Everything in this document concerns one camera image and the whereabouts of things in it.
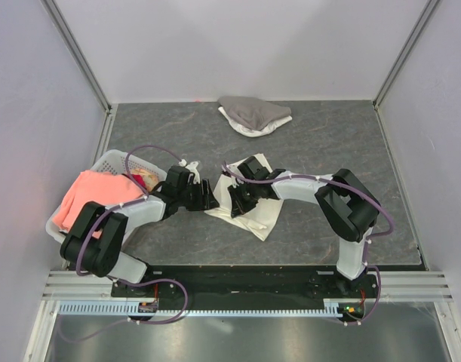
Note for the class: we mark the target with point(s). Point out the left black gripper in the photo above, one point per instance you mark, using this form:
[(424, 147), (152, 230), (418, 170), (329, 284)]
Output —
[(205, 201)]

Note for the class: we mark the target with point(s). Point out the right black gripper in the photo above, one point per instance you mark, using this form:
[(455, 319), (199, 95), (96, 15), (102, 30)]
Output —
[(238, 207)]

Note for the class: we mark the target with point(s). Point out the white cloth napkin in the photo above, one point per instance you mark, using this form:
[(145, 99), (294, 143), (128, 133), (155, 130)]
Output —
[(260, 221)]

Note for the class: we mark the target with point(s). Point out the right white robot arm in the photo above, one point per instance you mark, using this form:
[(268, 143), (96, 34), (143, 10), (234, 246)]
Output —
[(348, 206)]

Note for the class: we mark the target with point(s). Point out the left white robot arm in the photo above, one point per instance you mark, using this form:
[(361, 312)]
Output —
[(94, 242)]

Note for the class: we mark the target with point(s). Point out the red item in basket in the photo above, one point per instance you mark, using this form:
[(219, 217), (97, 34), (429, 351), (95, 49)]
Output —
[(145, 178)]

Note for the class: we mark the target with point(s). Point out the grey folded cloth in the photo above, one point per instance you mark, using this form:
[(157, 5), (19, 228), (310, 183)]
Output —
[(252, 112)]

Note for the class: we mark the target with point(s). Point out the white plastic basket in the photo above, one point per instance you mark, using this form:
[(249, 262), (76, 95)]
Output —
[(112, 162)]

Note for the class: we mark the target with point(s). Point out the pink cloth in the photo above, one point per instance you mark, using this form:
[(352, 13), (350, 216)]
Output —
[(103, 188)]

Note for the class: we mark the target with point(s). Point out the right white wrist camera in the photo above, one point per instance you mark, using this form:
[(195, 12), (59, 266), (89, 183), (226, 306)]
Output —
[(235, 182)]

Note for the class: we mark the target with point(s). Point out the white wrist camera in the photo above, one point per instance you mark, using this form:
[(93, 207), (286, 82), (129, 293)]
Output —
[(193, 167), (235, 182)]

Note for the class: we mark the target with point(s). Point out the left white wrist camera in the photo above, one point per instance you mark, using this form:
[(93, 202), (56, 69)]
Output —
[(193, 167)]

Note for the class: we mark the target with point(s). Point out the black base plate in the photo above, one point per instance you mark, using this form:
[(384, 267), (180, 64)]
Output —
[(248, 287)]

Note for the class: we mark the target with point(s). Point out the white cable duct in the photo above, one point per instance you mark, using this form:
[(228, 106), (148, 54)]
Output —
[(146, 307)]

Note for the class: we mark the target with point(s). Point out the left aluminium frame post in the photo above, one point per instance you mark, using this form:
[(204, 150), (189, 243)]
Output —
[(69, 39)]

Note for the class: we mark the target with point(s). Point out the aluminium frame post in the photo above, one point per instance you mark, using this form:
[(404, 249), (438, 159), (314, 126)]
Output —
[(406, 50), (69, 39)]

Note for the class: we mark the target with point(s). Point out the right aluminium frame post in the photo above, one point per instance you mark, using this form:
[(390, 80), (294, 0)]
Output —
[(406, 50)]

